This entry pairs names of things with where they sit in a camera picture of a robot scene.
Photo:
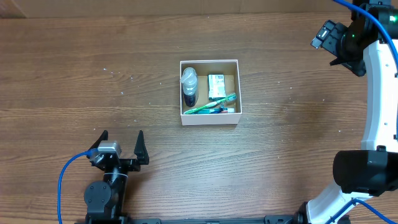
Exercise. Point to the pink cardboard box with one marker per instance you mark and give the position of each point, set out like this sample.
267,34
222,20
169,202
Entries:
203,68

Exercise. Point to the blue disposable razor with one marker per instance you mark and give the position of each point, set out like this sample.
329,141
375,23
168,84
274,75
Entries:
220,109

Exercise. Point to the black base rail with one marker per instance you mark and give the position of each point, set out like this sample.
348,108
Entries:
268,219

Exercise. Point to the dark soap pump bottle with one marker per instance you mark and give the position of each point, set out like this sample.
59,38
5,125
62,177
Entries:
189,81

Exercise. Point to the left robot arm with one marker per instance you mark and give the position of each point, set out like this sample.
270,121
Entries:
105,198

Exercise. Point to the green white toothbrush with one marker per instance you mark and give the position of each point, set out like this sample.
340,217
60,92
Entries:
226,99

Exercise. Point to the green soap bar package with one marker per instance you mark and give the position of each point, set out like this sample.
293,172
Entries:
216,87

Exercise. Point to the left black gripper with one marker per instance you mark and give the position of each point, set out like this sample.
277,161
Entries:
141,151

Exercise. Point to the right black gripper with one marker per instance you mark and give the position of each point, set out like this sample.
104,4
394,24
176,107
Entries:
356,63

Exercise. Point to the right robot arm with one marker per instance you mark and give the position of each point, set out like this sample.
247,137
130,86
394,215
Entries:
367,47

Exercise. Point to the teal toothpaste tube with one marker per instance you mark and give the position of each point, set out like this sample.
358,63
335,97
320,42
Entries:
212,111

